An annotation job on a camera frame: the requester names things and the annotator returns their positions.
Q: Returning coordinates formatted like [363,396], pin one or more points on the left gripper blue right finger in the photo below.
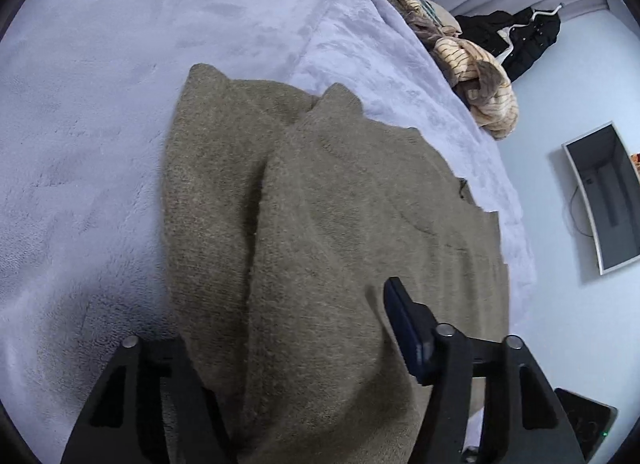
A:
[523,422]

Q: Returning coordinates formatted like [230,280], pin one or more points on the lavender plush bed blanket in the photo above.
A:
[87,92]

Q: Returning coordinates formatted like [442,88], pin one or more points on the orange flower decoration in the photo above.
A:
[635,158]

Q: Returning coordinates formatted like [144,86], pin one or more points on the black camera box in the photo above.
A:
[591,420]

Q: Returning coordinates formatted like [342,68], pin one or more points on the wall mounted monitor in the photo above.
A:
[608,181]

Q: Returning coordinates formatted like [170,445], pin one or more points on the beige striped clothes pile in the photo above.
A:
[476,76]

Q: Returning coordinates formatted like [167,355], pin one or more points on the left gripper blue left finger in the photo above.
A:
[123,419]

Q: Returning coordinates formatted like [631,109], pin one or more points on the olive brown knit sweater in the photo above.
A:
[284,214]

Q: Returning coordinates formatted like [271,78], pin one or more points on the black hanging jacket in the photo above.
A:
[516,40]

